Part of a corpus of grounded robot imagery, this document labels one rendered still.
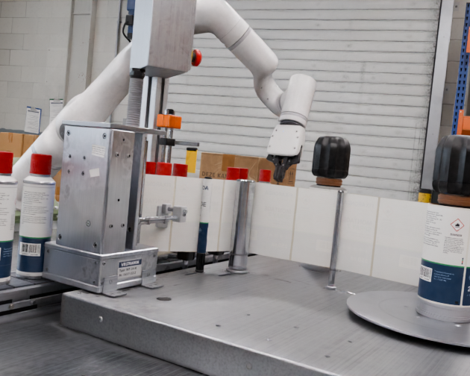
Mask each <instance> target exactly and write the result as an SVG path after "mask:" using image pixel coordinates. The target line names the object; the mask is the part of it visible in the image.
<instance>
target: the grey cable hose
mask: <svg viewBox="0 0 470 376"><path fill-rule="evenodd" d="M144 72H145V69H140V68H130V73H129V76H130V83H129V84H130V85H129V93H128V95H129V96H128V97H129V98H128V99H129V100H128V109H127V110H128V111H127V112H128V113H127V118H126V121H127V122H126V123H127V124H126V125H130V126H135V127H139V126H140V116H141V115H140V114H141V109H142V108H141V107H142V106H141V105H142V104H141V103H142V102H141V101H142V99H141V98H142V92H143V91H142V90H143V83H144V82H143V81H144V80H143V79H144V77H145V74H144Z"/></svg>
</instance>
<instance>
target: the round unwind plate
mask: <svg viewBox="0 0 470 376"><path fill-rule="evenodd" d="M417 295H418V293H417V292H402V291H370V292H360V293H357V294H354V295H352V296H350V297H349V298H348V300H347V306H348V308H349V309H350V310H351V311H352V312H353V313H355V314H356V315H358V316H359V317H361V318H363V319H365V320H367V321H369V322H371V323H374V324H376V325H379V326H381V327H383V328H387V329H390V330H393V331H396V332H399V333H403V334H406V335H410V336H414V337H418V338H421V339H427V340H430V341H434V342H441V343H445V344H449V345H458V346H463V347H469V348H470V322H467V323H457V322H445V321H441V320H437V319H432V318H429V317H426V316H423V315H422V314H420V313H418V312H417V311H416V309H415V308H416V305H417V304H418V303H419V300H418V299H417Z"/></svg>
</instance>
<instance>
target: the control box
mask: <svg viewBox="0 0 470 376"><path fill-rule="evenodd" d="M196 4H197V0H136V2H135V11H134V28H133V36H132V46H131V62H130V68H140V69H145V72H144V74H145V76H149V77H161V78H163V79H164V78H165V79H167V78H170V77H174V76H176V75H180V74H183V73H185V72H188V71H189V70H191V62H192V45H193V37H194V28H195V12H196Z"/></svg>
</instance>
